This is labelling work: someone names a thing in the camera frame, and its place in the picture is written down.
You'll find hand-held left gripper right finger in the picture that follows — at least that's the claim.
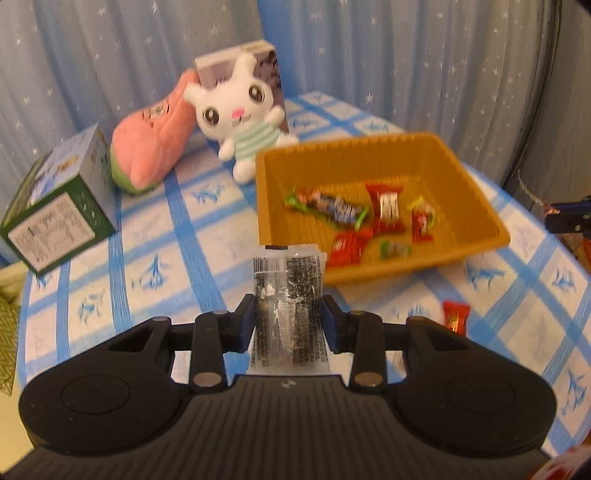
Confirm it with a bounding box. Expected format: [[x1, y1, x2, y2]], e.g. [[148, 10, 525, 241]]
[[320, 294, 468, 389]]

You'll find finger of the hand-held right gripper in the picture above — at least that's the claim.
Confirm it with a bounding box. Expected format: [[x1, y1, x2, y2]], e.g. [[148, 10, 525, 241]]
[[544, 196, 591, 234]]

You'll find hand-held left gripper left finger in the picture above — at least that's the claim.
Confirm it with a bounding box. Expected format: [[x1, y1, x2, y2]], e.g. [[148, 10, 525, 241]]
[[107, 294, 257, 393]]

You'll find black seaweed snack packet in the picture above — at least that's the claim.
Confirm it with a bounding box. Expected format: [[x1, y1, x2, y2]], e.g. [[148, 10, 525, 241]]
[[249, 244, 329, 377]]

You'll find red snack packet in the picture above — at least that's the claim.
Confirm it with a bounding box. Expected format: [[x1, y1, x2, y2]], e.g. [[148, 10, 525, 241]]
[[327, 228, 374, 268]]

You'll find small green candy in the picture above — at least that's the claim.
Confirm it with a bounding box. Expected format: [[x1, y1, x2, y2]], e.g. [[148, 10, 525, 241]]
[[379, 239, 413, 260]]

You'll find golden plastic tray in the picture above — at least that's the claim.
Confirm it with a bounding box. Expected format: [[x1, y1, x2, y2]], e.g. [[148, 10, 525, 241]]
[[255, 131, 511, 284]]

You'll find red patterned candy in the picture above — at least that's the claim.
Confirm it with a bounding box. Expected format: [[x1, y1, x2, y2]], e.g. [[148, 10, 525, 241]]
[[442, 301, 472, 335]]

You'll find blue checked tablecloth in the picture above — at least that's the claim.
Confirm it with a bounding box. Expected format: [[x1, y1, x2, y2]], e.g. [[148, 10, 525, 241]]
[[18, 90, 591, 457]]

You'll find red white-label candy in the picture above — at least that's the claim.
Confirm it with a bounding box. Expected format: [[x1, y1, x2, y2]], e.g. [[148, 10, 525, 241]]
[[365, 182, 407, 234]]

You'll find blue star curtain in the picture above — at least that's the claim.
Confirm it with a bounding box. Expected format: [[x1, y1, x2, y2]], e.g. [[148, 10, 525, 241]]
[[0, 0, 561, 195], [505, 0, 591, 208]]

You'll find pink plush toy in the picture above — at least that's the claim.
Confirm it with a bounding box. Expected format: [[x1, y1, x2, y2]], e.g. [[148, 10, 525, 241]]
[[108, 69, 199, 195]]

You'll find green cardboard box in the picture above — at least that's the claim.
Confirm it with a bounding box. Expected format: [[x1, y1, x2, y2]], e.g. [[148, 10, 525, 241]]
[[0, 122, 118, 278]]

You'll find white bunny plush toy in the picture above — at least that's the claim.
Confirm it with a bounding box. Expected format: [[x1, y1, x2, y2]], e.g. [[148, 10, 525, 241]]
[[182, 53, 289, 183]]

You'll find green patterned cloth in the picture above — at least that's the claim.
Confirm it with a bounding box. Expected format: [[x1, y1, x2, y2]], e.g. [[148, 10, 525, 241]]
[[0, 295, 20, 395]]

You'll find red white cloth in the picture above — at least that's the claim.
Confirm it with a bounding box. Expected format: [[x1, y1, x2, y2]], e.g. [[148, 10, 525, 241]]
[[531, 445, 591, 480]]

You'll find grey printed cardboard box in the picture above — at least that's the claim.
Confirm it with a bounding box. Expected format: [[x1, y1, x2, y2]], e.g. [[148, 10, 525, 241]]
[[194, 39, 291, 134]]

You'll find twisted cord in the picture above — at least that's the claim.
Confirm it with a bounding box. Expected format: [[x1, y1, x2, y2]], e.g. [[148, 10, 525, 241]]
[[517, 168, 555, 214]]

